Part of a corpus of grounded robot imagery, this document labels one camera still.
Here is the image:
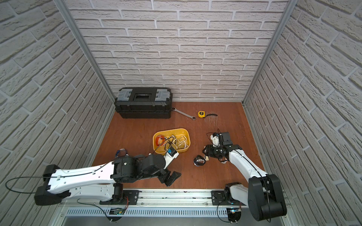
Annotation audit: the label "black strap watch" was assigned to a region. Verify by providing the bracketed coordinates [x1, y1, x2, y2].
[193, 155, 206, 167]

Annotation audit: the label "yellow plastic storage box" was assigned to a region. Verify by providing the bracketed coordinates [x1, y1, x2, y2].
[153, 128, 191, 155]

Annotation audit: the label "red orange glasses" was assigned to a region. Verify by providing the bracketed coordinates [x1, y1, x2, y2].
[155, 135, 167, 146]

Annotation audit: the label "beige strap watch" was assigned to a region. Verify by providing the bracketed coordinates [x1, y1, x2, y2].
[178, 135, 187, 142]

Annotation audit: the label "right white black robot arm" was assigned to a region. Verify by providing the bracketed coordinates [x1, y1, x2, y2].
[203, 145, 287, 221]

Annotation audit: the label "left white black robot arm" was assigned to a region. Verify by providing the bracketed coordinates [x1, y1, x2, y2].
[34, 151, 181, 206]

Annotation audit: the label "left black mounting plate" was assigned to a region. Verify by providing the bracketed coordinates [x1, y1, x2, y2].
[100, 190, 140, 205]

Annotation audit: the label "black mounting plate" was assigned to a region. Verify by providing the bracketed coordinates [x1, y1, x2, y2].
[211, 190, 246, 206]
[100, 190, 140, 205]

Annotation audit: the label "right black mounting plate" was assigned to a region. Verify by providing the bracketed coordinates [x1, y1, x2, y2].
[211, 190, 246, 206]

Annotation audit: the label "left controller board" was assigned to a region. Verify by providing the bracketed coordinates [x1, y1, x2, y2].
[109, 208, 127, 222]

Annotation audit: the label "controller board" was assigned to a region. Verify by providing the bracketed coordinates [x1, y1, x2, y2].
[109, 208, 127, 222]
[226, 208, 242, 223]

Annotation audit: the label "silver combination wrench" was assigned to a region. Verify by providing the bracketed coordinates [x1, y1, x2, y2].
[172, 107, 196, 121]

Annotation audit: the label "yellow tape measure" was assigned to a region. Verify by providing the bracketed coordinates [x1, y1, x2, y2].
[198, 111, 206, 118]

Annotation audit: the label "right controller board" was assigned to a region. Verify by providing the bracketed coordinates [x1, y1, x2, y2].
[226, 208, 242, 223]

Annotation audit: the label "black grey toolbox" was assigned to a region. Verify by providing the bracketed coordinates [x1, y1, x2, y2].
[114, 87, 173, 119]

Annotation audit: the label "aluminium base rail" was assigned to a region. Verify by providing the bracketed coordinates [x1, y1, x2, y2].
[58, 187, 292, 210]

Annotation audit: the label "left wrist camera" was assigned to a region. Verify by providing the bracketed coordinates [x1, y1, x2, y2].
[164, 146, 179, 169]

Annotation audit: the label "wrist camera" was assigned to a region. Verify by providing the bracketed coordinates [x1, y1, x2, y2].
[210, 132, 233, 147]
[164, 146, 179, 169]

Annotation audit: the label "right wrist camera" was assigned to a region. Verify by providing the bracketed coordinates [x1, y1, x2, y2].
[210, 132, 233, 147]

